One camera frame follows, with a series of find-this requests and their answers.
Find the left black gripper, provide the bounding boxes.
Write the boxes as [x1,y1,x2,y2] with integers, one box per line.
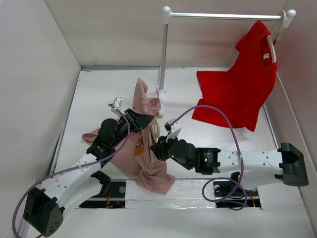
[111,109,153,148]

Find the beige plastic hanger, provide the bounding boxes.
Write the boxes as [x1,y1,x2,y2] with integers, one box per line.
[147,117,160,164]

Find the pink t shirt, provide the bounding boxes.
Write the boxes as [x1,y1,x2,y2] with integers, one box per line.
[81,77,175,194]

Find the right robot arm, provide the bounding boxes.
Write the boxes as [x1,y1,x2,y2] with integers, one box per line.
[150,136,309,195]

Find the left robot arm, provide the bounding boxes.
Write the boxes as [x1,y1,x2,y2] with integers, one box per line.
[23,109,154,238]

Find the red t shirt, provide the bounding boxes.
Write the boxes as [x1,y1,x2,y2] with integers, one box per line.
[192,21,277,131]

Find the beige hanger with red shirt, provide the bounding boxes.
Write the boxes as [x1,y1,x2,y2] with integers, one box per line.
[267,10,287,63]

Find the white clothes rack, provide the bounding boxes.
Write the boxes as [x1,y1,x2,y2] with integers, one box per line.
[157,6,297,117]

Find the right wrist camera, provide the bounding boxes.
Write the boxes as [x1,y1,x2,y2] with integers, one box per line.
[164,119,182,142]

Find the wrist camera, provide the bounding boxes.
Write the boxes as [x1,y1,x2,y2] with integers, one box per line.
[164,119,182,142]
[109,97,124,116]

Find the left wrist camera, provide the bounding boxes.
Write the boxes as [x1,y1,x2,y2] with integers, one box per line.
[109,97,124,116]

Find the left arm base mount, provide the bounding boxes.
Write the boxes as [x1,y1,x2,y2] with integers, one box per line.
[79,172,126,209]

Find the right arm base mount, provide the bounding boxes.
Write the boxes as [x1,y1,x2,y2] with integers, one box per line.
[212,179,261,209]

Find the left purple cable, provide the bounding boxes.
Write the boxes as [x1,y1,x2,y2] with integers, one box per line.
[11,104,131,237]

